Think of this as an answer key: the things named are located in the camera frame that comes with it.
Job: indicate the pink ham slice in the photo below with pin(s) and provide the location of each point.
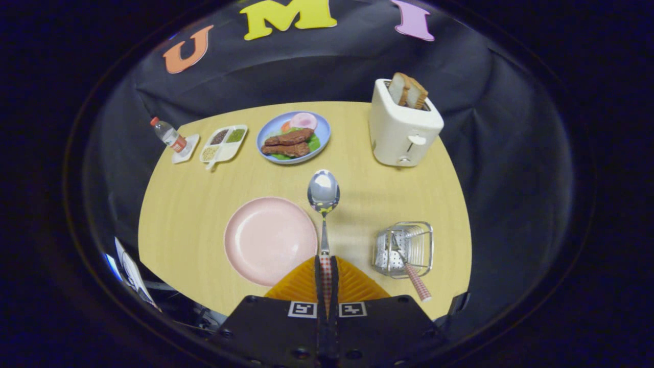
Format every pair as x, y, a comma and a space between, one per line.
303, 120

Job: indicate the small black box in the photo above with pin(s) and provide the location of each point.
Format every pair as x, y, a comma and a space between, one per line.
459, 303

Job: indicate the white paper sheets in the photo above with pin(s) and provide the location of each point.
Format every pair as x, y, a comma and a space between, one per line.
130, 271

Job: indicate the clear bottle with red cap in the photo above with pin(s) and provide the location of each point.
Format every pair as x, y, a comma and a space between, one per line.
168, 135

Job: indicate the white toaster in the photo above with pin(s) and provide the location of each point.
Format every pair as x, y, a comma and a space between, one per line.
398, 138

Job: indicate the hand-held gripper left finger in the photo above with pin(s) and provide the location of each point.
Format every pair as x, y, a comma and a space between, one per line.
318, 286

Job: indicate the brown meat strip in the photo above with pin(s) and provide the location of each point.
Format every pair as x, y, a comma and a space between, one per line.
291, 137
286, 150

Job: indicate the small white square coaster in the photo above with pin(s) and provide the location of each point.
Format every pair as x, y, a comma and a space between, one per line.
185, 156

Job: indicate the green lettuce leaf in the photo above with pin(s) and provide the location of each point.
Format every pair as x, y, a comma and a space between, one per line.
314, 143

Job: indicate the blue plate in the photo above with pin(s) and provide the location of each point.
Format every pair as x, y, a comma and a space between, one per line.
323, 132

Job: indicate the white sectioned dish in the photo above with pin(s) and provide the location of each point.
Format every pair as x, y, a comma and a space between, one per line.
230, 150

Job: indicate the toast slice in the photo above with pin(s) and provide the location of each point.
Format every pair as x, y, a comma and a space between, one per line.
397, 89
418, 94

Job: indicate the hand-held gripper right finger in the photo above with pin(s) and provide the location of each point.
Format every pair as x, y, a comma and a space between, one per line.
334, 286

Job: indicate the pink plate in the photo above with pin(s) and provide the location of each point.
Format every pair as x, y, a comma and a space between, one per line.
265, 240

